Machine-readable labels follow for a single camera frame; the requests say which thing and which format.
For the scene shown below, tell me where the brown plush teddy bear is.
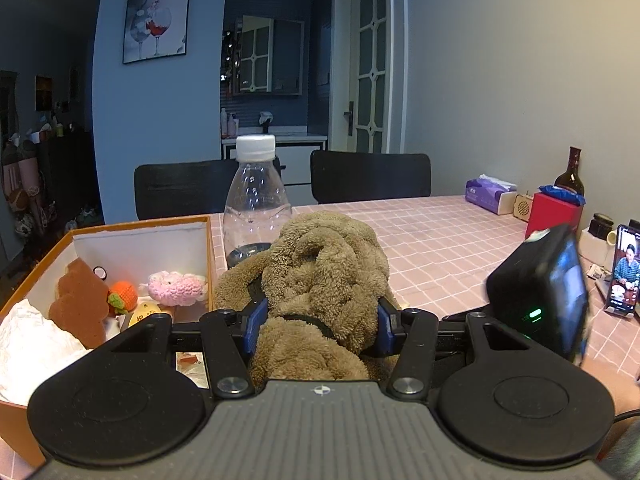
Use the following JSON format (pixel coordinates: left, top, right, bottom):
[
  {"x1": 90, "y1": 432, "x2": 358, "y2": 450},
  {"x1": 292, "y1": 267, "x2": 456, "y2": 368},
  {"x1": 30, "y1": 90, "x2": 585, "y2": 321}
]
[{"x1": 213, "y1": 211, "x2": 396, "y2": 388}]

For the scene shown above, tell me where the white fabric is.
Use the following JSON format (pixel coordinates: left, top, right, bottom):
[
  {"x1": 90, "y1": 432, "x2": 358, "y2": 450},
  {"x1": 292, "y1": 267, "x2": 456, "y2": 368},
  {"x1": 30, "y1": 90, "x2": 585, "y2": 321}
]
[{"x1": 0, "y1": 299, "x2": 89, "y2": 406}]

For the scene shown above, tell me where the white box under jar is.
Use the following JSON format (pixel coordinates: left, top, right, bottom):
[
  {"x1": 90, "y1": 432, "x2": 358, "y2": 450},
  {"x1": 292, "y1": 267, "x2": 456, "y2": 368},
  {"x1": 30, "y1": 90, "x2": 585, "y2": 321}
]
[{"x1": 578, "y1": 228, "x2": 616, "y2": 272}]

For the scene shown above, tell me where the red box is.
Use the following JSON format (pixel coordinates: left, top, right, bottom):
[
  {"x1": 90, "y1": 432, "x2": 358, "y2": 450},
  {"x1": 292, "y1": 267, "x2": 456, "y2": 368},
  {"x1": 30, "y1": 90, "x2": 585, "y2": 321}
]
[{"x1": 525, "y1": 192, "x2": 584, "y2": 237}]

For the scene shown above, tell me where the pink crochet toy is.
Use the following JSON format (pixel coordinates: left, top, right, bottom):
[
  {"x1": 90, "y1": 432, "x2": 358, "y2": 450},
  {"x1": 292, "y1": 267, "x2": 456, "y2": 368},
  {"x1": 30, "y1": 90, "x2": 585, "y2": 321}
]
[{"x1": 139, "y1": 271, "x2": 208, "y2": 307}]

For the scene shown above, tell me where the pink checkered tablecloth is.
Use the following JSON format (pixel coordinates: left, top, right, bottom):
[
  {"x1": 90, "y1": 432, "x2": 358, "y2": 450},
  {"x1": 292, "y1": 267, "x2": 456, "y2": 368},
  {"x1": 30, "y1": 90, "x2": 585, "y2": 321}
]
[{"x1": 0, "y1": 193, "x2": 640, "y2": 480}]

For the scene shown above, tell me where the small wooden speaker box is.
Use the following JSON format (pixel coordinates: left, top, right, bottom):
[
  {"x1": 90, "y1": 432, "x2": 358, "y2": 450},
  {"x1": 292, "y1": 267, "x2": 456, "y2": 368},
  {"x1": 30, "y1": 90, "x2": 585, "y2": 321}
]
[{"x1": 512, "y1": 193, "x2": 534, "y2": 222}]

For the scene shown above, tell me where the smartphone on stand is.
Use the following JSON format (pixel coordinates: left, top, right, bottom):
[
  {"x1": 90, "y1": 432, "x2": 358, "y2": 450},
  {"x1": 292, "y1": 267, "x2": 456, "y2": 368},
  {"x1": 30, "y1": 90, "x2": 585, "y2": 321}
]
[{"x1": 604, "y1": 224, "x2": 639, "y2": 318}]

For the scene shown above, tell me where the small white cup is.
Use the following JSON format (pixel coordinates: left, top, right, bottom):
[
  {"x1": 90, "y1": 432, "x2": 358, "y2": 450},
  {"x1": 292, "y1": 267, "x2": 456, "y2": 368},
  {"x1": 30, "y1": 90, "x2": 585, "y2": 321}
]
[{"x1": 606, "y1": 230, "x2": 618, "y2": 247}]

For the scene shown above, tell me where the dark glass jar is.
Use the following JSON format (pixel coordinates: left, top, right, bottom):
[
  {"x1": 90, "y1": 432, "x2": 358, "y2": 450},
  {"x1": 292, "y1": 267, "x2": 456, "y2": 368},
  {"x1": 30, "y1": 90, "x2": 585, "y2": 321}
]
[{"x1": 588, "y1": 214, "x2": 614, "y2": 240}]

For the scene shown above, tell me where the blue packet on red box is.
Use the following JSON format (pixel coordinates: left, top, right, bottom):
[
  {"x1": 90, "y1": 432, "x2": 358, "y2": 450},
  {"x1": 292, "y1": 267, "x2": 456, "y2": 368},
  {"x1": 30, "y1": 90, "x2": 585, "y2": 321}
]
[{"x1": 538, "y1": 184, "x2": 586, "y2": 207}]

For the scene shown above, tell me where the purple tissue pack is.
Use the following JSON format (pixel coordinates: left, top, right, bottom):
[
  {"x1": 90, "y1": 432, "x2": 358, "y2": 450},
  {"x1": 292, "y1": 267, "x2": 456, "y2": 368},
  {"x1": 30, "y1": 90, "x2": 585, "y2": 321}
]
[{"x1": 464, "y1": 174, "x2": 518, "y2": 216}]

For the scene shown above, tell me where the dark glass wine bottle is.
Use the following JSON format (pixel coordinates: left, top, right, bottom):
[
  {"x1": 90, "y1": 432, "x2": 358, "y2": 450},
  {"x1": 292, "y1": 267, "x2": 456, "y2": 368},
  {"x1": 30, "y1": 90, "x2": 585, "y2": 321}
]
[{"x1": 554, "y1": 146, "x2": 585, "y2": 195}]

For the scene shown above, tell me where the orange crochet toy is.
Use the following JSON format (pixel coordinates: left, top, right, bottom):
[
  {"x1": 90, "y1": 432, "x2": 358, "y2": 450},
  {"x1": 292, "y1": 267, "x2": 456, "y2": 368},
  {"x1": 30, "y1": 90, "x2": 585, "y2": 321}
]
[{"x1": 107, "y1": 281, "x2": 138, "y2": 315}]

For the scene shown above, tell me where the orange storage box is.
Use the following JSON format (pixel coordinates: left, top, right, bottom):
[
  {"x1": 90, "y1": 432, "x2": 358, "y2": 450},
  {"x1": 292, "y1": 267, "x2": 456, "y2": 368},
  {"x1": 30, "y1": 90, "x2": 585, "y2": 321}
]
[{"x1": 1, "y1": 216, "x2": 215, "y2": 468}]

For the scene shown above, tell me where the clear plastic water bottle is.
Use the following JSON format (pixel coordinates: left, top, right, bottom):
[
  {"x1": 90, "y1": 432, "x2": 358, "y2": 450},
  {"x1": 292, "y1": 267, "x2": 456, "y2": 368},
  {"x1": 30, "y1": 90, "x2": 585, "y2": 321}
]
[{"x1": 222, "y1": 134, "x2": 292, "y2": 268}]

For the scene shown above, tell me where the brown plush cookie toy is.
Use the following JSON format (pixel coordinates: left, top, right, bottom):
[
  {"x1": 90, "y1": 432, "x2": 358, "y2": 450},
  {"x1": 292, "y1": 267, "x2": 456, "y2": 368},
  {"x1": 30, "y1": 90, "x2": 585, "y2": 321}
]
[{"x1": 49, "y1": 258, "x2": 108, "y2": 349}]

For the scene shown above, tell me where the left black chair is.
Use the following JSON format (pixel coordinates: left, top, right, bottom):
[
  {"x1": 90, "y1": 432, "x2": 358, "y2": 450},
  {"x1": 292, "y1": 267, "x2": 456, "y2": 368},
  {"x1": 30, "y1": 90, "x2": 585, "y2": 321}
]
[{"x1": 133, "y1": 155, "x2": 286, "y2": 221}]

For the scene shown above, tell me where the black chair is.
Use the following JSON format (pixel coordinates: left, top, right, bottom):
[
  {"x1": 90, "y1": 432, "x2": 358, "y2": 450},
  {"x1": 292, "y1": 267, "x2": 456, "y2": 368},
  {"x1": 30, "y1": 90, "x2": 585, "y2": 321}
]
[
  {"x1": 133, "y1": 155, "x2": 286, "y2": 221},
  {"x1": 310, "y1": 150, "x2": 432, "y2": 204}
]

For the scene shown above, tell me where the right black chair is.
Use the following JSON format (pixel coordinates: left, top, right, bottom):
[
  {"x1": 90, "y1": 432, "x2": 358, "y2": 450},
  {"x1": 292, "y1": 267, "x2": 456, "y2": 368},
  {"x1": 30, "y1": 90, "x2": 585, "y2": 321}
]
[{"x1": 310, "y1": 150, "x2": 432, "y2": 204}]

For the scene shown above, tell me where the white drawer cabinet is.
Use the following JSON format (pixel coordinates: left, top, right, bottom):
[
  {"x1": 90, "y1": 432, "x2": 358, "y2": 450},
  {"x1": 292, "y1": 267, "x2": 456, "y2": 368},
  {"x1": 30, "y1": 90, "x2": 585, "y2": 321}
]
[{"x1": 276, "y1": 134, "x2": 328, "y2": 206}]

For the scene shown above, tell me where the white glass panel door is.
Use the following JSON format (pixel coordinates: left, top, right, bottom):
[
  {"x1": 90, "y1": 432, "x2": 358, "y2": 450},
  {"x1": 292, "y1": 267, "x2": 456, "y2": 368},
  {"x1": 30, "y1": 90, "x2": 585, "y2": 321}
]
[{"x1": 329, "y1": 0, "x2": 408, "y2": 154}]

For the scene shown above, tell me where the wall mirror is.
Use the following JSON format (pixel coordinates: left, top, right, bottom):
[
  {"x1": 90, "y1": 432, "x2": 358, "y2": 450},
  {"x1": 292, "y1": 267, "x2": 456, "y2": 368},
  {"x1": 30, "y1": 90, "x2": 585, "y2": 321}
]
[{"x1": 233, "y1": 15, "x2": 305, "y2": 96}]

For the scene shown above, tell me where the wine glass wall painting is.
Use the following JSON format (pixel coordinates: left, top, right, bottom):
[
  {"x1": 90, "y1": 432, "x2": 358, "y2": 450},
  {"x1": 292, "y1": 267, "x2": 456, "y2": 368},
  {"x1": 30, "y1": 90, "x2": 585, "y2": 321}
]
[{"x1": 122, "y1": 0, "x2": 190, "y2": 64}]

